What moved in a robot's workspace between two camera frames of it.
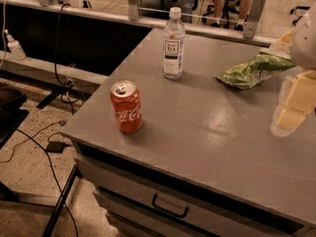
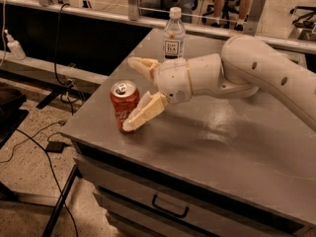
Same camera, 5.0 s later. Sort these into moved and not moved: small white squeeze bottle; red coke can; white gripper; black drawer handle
Moved: white gripper
Not moved: red coke can; small white squeeze bottle; black drawer handle
